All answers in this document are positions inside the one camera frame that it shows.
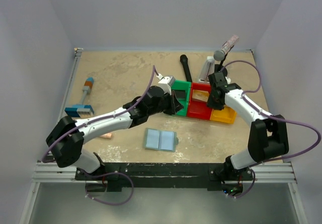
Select beige wooden handle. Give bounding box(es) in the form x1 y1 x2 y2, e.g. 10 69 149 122
99 133 113 139

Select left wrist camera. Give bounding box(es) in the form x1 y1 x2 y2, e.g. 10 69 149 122
156 74 176 93

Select red plastic bin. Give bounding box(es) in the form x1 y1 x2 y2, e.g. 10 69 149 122
187 83 212 120

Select blue toy block hammer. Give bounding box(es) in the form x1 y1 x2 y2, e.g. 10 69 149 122
64 77 95 118

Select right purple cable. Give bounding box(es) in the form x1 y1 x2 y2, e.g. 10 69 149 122
218 60 320 199

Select white metronome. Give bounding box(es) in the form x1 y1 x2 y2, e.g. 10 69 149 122
197 56 215 85

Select black VIP card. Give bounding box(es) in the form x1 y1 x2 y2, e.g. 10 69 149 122
174 90 187 101

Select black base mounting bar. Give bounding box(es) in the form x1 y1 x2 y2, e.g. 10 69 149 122
75 163 253 192

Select green plastic bin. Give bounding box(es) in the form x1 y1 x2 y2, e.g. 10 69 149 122
172 80 191 117

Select sage green card holder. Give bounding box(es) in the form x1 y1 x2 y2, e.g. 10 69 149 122
143 128 179 153

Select yellow plastic bin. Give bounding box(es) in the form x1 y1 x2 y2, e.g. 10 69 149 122
210 106 237 124

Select black handheld microphone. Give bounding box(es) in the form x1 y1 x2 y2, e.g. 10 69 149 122
180 54 192 82

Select orange card in red bin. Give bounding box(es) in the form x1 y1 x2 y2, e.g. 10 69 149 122
192 90 209 102

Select aluminium frame rail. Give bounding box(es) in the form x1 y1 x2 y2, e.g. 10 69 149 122
32 48 84 183

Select silver microphone on stand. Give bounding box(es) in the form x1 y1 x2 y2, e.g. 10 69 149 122
213 35 239 61

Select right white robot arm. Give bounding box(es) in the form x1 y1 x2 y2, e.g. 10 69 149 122
207 72 289 178

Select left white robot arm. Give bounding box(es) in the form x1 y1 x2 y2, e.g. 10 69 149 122
46 86 183 173

